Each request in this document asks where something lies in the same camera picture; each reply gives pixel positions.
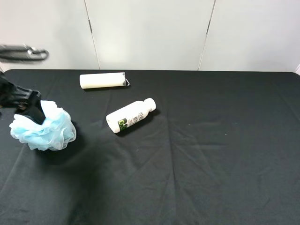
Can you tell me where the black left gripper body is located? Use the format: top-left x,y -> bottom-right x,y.
0,72 -> 41,110

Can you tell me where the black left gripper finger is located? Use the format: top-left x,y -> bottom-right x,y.
17,101 -> 45,124
0,45 -> 49,62

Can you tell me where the blue and white bath loofah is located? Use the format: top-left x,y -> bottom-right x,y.
9,100 -> 76,151

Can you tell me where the white cylinder in plastic wrap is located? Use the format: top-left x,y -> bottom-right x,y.
79,72 -> 130,89

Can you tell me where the white bottle with green label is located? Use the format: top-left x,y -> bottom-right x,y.
106,98 -> 156,134

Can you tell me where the black tablecloth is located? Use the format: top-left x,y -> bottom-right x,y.
0,70 -> 300,225

